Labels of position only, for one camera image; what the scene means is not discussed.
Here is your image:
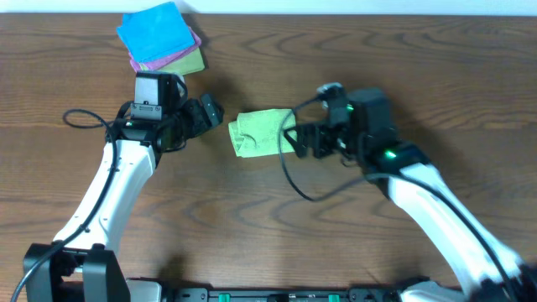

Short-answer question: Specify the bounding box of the folded blue cloth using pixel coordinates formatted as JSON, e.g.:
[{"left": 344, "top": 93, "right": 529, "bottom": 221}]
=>
[{"left": 117, "top": 2, "right": 195, "bottom": 63}]

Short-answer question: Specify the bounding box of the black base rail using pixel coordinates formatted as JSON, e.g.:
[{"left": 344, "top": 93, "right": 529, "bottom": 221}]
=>
[{"left": 162, "top": 287, "right": 403, "bottom": 302}]

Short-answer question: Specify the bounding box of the folded green cloth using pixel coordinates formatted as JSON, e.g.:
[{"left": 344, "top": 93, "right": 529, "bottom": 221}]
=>
[{"left": 156, "top": 49, "right": 206, "bottom": 76}]

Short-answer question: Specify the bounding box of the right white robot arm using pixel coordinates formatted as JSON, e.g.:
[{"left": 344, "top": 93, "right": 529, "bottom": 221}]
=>
[{"left": 277, "top": 83, "right": 536, "bottom": 301}]

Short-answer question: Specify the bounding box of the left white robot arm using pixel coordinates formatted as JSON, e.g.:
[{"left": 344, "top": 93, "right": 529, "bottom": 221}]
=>
[{"left": 12, "top": 94, "right": 223, "bottom": 301}]

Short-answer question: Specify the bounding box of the folded pink cloth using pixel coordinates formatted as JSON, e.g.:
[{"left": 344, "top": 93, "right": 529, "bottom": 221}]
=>
[{"left": 129, "top": 28, "right": 201, "bottom": 71}]

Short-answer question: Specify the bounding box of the light green microfiber cloth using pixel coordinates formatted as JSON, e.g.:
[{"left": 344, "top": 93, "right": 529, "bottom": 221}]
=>
[{"left": 228, "top": 109, "right": 295, "bottom": 158}]

